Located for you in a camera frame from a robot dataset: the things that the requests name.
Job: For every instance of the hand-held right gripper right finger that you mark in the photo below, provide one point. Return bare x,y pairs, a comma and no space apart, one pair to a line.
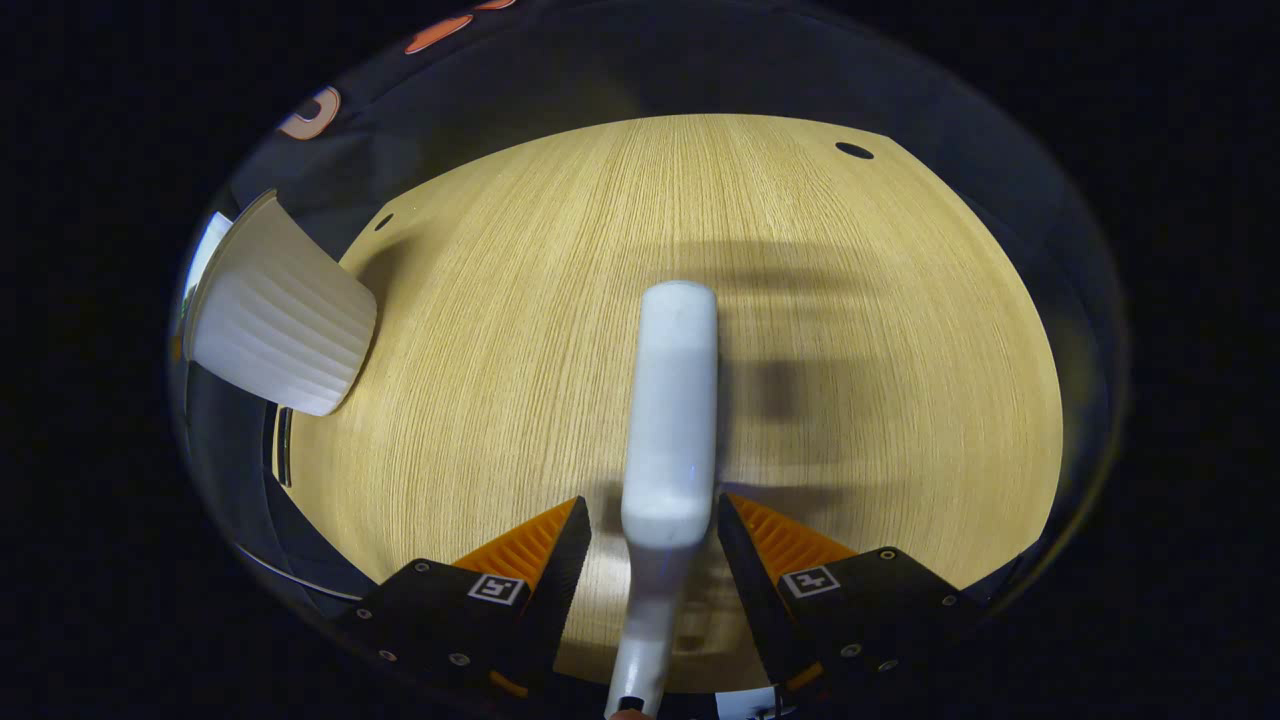
750,570

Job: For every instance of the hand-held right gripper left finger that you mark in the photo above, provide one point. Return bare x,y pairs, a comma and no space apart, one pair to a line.
560,570

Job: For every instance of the white ribbed garbage bin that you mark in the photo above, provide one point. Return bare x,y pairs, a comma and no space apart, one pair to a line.
280,320

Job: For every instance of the small white broom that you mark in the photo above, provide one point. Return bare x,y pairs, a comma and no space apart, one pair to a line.
670,400

